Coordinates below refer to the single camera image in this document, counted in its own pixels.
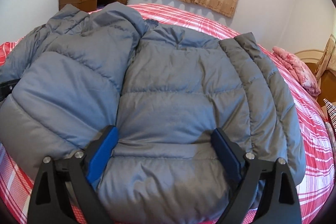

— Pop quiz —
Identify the grey puffer jacket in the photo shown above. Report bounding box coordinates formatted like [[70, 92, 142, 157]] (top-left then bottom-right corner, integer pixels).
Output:
[[1, 3, 306, 223]]

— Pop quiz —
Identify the striped pillow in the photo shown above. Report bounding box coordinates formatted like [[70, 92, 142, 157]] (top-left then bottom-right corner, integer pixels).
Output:
[[323, 99, 336, 134]]

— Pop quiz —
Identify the pink floral pillow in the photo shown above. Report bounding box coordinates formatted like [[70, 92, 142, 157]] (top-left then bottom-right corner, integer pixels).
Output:
[[272, 47, 321, 97]]

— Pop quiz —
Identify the wooden headboard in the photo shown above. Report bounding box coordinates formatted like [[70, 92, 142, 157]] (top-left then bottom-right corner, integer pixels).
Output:
[[294, 49, 336, 109]]

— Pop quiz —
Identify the beige side curtain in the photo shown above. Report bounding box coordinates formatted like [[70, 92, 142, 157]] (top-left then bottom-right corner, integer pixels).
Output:
[[314, 7, 336, 83]]

